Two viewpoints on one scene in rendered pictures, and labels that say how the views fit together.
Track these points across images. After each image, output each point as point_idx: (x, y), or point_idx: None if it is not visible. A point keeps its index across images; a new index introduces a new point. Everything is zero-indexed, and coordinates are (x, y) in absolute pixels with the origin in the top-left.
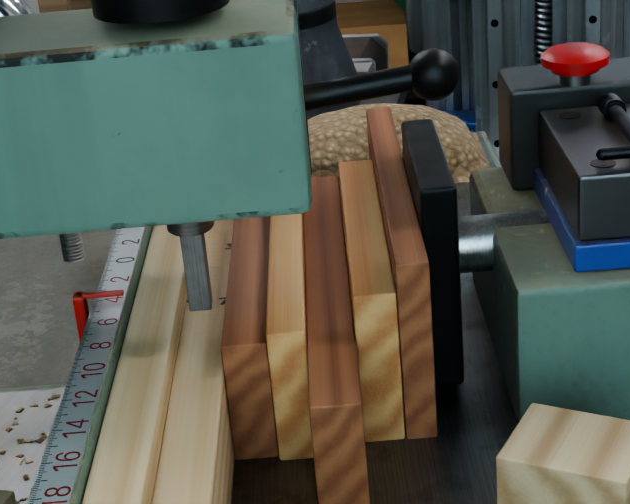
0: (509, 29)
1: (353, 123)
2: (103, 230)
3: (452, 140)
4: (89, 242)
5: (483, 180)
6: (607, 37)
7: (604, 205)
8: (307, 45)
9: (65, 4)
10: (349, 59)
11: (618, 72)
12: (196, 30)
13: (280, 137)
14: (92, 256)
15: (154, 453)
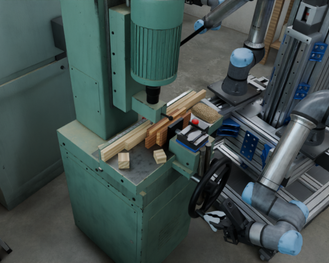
0: (272, 96)
1: (201, 107)
2: (259, 70)
3: (210, 116)
4: (254, 72)
5: None
6: (285, 106)
7: (178, 137)
8: (236, 83)
9: (276, 20)
10: (244, 87)
11: (200, 124)
12: (151, 105)
13: (153, 117)
14: (252, 75)
15: (132, 134)
